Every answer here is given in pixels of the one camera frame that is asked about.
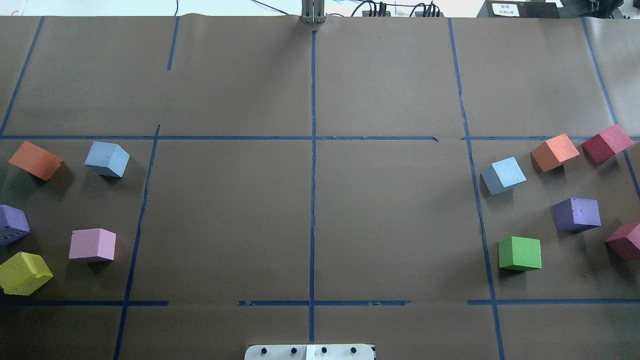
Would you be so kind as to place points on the aluminium frame post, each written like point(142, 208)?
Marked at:
point(313, 11)

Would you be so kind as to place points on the red foam block far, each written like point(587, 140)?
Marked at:
point(607, 143)

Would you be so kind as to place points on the orange foam block right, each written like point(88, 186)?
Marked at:
point(554, 152)

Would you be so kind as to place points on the orange foam block left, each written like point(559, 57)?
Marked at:
point(36, 161)

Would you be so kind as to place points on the purple foam block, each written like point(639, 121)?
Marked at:
point(13, 225)
point(577, 214)

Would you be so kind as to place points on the purple foam block left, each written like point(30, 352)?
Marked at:
point(13, 225)

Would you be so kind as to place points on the purple foam block right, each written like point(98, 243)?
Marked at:
point(577, 214)

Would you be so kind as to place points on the red foam block near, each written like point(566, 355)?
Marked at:
point(625, 242)

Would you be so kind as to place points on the power strip right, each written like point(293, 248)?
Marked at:
point(423, 10)

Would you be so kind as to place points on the pink foam block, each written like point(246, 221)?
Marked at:
point(92, 245)

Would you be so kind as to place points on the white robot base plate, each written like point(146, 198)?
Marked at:
point(340, 351)

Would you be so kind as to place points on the green foam block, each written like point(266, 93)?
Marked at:
point(519, 254)

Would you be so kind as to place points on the red foam block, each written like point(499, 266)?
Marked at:
point(625, 242)
point(607, 143)

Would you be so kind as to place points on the power strip left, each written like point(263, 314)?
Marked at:
point(376, 10)

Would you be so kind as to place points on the black box with label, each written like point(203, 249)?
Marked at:
point(518, 9)

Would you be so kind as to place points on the orange foam block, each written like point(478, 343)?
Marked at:
point(554, 152)
point(36, 161)

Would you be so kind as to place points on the power strip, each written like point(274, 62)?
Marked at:
point(423, 10)
point(376, 10)

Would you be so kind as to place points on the yellow foam block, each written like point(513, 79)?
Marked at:
point(23, 274)

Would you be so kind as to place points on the light blue block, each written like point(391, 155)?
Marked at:
point(503, 176)
point(107, 159)

